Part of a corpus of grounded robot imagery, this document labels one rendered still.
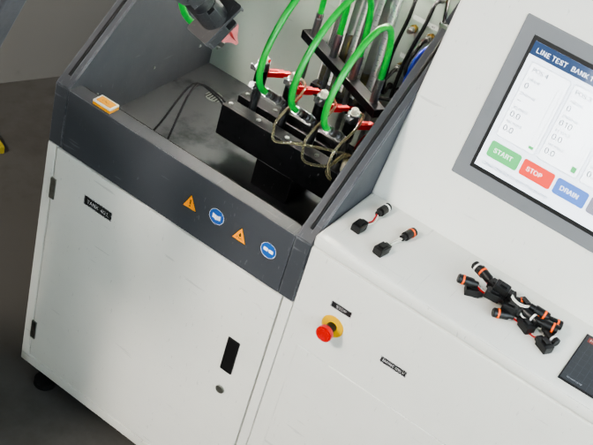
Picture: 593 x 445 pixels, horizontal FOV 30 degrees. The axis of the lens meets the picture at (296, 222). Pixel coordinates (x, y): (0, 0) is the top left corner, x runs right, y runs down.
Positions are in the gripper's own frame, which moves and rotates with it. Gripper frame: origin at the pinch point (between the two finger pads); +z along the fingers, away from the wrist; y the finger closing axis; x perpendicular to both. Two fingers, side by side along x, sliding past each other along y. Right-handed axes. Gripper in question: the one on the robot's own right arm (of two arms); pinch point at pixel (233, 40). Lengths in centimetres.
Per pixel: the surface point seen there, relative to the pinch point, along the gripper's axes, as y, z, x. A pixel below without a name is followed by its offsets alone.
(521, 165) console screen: 21, 25, -53
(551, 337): 1, 31, -79
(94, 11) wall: -15, 119, 156
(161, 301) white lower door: -52, 39, -6
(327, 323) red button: -28, 29, -45
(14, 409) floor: -105, 66, 21
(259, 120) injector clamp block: -7.0, 25.4, -0.1
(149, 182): -33.5, 16.9, 3.3
